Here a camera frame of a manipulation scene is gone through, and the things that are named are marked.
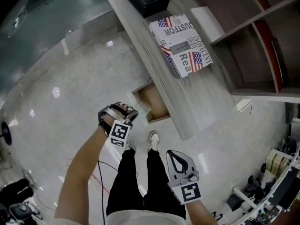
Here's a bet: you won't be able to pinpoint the person's black trousers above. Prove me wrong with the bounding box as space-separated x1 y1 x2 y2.
105 147 187 220

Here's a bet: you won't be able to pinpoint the white floor cable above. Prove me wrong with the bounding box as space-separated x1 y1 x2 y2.
7 4 28 39

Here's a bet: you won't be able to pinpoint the black wrist band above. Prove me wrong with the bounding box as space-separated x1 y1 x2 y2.
97 120 111 137

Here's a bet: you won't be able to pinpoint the black tissue box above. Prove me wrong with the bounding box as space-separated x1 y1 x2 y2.
121 0 172 19

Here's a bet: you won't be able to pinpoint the person's right forearm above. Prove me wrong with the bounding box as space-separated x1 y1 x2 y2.
186 199 219 225

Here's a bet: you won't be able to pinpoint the person's white shoe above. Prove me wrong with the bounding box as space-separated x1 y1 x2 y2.
148 130 161 153
122 141 137 152

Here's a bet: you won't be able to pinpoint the grey wooden desk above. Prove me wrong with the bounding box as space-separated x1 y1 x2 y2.
99 0 237 141

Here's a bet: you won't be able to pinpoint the person's left forearm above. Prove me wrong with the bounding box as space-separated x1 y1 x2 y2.
54 123 111 223

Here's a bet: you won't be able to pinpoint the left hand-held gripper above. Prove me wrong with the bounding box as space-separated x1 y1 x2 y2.
97 102 140 148

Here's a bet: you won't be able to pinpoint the cluttered white workbench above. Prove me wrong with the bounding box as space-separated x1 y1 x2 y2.
225 117 300 225

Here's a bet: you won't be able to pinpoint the flag printed cardboard box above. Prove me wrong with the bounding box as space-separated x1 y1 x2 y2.
149 13 214 79

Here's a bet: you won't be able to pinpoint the person's left white shoe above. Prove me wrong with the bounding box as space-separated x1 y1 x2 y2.
122 141 137 152

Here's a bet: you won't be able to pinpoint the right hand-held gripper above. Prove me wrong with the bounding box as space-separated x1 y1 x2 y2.
165 150 203 205

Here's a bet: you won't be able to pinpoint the person's white shirt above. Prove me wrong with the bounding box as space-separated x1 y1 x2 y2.
106 209 186 225

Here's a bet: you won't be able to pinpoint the red floor cable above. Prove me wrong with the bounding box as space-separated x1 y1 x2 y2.
88 172 111 195

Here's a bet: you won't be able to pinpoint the black floor equipment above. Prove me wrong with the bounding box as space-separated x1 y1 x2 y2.
0 178 38 225

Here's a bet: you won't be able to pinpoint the black cable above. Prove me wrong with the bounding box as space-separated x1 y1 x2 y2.
97 159 106 225

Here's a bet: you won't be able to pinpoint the brown wooden shelf unit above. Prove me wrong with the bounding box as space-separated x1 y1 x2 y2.
187 0 300 104

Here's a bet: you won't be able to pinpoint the white panel piece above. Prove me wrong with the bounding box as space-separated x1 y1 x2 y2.
235 98 254 113

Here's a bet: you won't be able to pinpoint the white box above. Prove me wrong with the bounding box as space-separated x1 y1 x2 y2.
190 6 226 45

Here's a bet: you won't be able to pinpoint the person's right white shoe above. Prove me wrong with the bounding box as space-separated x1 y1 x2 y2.
148 130 161 153

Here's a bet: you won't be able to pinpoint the brown desk drawer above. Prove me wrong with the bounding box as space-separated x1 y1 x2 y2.
127 80 171 126

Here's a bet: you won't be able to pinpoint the person's left hand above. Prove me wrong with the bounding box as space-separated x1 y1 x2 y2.
114 103 132 114

